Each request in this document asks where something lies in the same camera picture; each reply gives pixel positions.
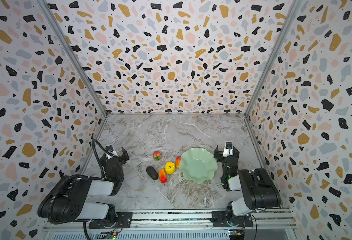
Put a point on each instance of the green scalloped fruit bowl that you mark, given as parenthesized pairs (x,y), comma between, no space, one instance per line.
(198,165)

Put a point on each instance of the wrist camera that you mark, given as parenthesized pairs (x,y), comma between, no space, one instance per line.
(228,149)
(111,151)

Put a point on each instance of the red yellow fake mango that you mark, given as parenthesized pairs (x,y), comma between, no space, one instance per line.
(163,176)

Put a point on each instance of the yellow fake fruit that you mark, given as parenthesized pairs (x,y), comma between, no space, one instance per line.
(170,168)

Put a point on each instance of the red orange fake peach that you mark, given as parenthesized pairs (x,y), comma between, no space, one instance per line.
(178,160)

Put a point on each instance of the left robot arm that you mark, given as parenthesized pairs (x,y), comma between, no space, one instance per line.
(68,201)

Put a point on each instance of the red fake strawberry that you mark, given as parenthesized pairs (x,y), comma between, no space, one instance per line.
(157,155)

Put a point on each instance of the dark fake avocado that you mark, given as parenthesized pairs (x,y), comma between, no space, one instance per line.
(153,174)

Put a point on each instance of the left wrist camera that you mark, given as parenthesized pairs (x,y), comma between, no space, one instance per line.
(111,151)

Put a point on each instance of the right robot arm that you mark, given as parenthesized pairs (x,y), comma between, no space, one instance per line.
(257,188)

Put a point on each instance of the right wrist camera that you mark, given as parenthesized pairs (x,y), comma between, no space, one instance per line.
(228,149)

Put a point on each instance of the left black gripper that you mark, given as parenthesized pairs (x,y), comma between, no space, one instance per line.
(121,155)

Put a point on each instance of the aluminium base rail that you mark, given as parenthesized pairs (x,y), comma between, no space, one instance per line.
(210,224)

